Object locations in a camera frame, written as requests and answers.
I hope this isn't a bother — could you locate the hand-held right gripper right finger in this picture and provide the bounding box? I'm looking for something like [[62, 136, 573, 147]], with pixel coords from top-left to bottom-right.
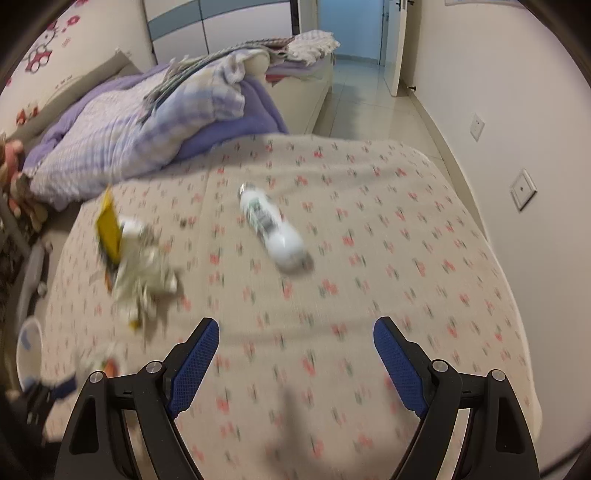
[[373, 316, 541, 480]]

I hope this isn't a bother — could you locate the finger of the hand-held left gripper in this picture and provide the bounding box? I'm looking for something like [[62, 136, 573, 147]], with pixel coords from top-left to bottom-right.
[[44, 376, 77, 402]]

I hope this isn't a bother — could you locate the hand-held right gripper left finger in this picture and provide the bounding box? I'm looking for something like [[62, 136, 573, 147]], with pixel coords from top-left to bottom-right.
[[54, 318, 220, 480]]

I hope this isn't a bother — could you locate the white plastic bin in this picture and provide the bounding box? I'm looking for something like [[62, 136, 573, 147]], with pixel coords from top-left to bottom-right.
[[16, 318, 45, 385]]

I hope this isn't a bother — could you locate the white plastic bottle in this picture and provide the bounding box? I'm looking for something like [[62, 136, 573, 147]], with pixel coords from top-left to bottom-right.
[[238, 182, 315, 273]]

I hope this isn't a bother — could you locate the cherry print tablecloth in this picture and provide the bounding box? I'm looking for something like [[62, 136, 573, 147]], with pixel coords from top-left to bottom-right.
[[39, 134, 542, 480]]

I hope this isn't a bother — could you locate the crumpled white tissue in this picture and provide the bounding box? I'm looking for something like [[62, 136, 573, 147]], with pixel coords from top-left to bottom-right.
[[111, 231, 179, 324]]

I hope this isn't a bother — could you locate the yellow snack wrapper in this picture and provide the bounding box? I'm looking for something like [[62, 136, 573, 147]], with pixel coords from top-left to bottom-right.
[[95, 186, 123, 265]]

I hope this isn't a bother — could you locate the pink plush toy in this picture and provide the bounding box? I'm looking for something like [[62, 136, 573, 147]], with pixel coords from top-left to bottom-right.
[[0, 138, 26, 195]]

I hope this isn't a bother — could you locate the purple checked quilt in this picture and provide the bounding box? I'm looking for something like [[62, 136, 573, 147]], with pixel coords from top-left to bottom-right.
[[23, 48, 289, 210]]

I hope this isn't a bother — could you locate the grey folded cloth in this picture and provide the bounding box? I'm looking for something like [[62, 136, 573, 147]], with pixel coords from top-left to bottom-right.
[[145, 39, 296, 109]]

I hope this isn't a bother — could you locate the grey headboard cushion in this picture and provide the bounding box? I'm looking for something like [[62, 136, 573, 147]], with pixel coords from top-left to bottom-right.
[[21, 50, 141, 141]]

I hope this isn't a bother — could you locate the white door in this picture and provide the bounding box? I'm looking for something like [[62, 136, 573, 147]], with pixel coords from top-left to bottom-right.
[[382, 0, 419, 97]]

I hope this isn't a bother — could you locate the white fringed blanket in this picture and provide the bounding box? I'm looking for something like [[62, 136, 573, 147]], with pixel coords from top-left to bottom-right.
[[286, 30, 341, 66]]

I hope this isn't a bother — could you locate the white and blue wardrobe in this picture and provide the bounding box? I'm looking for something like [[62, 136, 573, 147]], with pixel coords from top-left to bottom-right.
[[143, 0, 298, 70]]

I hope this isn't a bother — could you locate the white bed frame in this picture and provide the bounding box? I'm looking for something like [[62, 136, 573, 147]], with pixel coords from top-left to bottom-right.
[[267, 54, 334, 136]]

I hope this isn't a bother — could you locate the pink cat wall sticker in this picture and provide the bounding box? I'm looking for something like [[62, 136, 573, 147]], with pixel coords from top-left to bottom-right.
[[25, 37, 55, 73]]

